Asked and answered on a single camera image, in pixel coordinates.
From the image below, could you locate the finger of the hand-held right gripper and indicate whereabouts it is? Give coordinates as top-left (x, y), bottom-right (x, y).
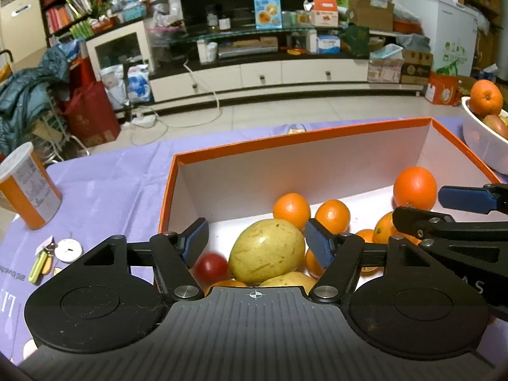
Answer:
top-left (438, 184), bottom-right (508, 216)
top-left (392, 205), bottom-right (508, 251)

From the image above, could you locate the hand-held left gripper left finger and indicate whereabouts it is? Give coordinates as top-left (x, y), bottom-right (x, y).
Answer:
top-left (81, 217), bottom-right (210, 302)

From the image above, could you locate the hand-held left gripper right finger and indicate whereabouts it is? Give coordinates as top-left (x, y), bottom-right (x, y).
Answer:
top-left (305, 218), bottom-right (435, 303)

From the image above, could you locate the small red tomato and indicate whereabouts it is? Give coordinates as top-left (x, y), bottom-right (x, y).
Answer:
top-left (193, 252), bottom-right (230, 290)

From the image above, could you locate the large orange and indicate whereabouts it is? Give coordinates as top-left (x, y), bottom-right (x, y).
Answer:
top-left (393, 167), bottom-right (438, 211)
top-left (374, 211), bottom-right (422, 247)

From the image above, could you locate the yellow-green mango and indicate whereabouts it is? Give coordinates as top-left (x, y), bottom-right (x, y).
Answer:
top-left (229, 219), bottom-right (306, 285)

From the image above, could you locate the orange cardboard box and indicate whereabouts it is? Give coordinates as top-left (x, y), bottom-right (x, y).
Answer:
top-left (158, 117), bottom-right (505, 290)

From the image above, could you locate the white plastic bowl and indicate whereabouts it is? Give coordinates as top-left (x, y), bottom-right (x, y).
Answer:
top-left (461, 96), bottom-right (508, 174)

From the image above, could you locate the reddish round fruit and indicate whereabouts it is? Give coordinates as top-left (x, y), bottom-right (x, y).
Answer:
top-left (482, 114), bottom-right (508, 139)

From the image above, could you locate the purple floral tablecloth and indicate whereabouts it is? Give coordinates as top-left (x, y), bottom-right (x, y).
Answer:
top-left (0, 117), bottom-right (508, 366)

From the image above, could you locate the orange with wrinkled stem end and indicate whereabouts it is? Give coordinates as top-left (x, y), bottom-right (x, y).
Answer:
top-left (469, 79), bottom-right (504, 117)

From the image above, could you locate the orange fruit carton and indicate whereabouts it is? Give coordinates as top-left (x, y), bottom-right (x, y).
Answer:
top-left (424, 72), bottom-right (463, 106)

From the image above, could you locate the white round disc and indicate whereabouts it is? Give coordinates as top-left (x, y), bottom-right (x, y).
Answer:
top-left (53, 239), bottom-right (83, 263)

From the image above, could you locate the red shopping bag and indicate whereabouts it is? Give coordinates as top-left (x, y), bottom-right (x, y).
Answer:
top-left (59, 81), bottom-right (122, 148)

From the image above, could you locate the orange canister with white lid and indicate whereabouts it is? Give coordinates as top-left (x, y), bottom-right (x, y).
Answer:
top-left (0, 142), bottom-right (63, 231)

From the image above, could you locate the white chest freezer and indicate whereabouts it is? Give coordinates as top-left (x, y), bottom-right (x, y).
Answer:
top-left (399, 0), bottom-right (479, 78)

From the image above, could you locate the white television cabinet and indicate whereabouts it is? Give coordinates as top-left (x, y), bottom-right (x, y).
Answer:
top-left (149, 28), bottom-right (371, 104)

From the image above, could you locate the dark green bag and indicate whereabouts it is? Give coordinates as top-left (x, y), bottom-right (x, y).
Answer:
top-left (341, 25), bottom-right (371, 58)

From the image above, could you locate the blue tissue pack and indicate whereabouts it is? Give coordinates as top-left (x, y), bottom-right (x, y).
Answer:
top-left (316, 35), bottom-right (341, 54)

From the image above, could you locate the brown cardboard box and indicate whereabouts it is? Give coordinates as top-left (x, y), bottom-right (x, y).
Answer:
top-left (349, 0), bottom-right (395, 32)

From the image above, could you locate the white cabinet with glass door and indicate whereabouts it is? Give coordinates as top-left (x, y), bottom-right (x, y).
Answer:
top-left (85, 20), bottom-right (153, 84)

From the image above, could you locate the orange and white carton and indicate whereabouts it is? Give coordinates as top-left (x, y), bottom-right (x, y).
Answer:
top-left (310, 0), bottom-right (339, 27)

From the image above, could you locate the teal puffer jacket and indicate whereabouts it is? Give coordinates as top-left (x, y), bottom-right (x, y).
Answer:
top-left (0, 43), bottom-right (80, 155)

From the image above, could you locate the blue snack box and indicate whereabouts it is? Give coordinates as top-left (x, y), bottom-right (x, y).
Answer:
top-left (253, 0), bottom-right (283, 30)

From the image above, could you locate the dark bookshelf with books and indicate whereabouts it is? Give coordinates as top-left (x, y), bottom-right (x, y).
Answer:
top-left (37, 0), bottom-right (116, 48)

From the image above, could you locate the white standing air conditioner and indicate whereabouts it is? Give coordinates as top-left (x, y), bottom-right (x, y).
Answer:
top-left (0, 0), bottom-right (47, 54)

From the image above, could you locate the green-handled small tool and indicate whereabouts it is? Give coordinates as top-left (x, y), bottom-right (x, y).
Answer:
top-left (29, 246), bottom-right (57, 285)

